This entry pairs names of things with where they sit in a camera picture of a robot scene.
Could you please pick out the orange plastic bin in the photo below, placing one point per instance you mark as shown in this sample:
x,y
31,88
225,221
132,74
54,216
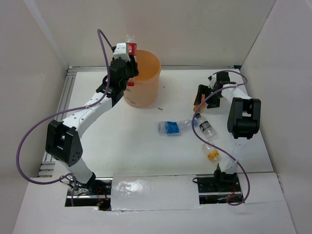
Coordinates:
x,y
145,88

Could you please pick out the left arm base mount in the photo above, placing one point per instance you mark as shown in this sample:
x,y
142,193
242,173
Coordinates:
x,y
99,197

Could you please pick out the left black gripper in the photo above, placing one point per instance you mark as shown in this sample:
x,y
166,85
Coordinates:
x,y
134,67

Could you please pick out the small orange bottle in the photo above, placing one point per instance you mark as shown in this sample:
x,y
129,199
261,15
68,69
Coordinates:
x,y
198,102

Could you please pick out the white tape sheet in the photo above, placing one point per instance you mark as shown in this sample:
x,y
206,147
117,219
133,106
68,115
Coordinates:
x,y
139,192

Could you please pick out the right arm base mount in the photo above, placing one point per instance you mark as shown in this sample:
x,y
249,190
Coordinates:
x,y
210,192

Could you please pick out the black label clear bottle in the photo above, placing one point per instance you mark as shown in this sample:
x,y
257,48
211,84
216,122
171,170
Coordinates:
x,y
206,128

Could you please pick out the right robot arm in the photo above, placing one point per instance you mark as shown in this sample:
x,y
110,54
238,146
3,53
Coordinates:
x,y
244,115

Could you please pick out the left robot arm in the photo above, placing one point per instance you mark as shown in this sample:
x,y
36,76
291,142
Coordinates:
x,y
63,137

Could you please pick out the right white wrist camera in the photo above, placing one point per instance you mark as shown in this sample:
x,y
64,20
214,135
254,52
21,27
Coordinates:
x,y
212,83

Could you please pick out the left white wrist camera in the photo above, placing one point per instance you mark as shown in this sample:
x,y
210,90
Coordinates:
x,y
121,52

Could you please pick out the blue label crushed bottle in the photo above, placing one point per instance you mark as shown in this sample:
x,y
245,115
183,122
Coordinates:
x,y
172,128

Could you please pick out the red label water bottle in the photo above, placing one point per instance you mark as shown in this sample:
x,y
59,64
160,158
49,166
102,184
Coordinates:
x,y
132,46

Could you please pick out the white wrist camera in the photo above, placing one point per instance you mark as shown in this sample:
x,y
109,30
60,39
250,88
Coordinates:
x,y
212,83
121,52

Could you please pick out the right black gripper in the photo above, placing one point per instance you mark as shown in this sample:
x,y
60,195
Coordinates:
x,y
202,89

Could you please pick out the yellow label clear bottle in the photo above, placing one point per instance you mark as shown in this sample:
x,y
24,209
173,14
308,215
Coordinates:
x,y
211,153

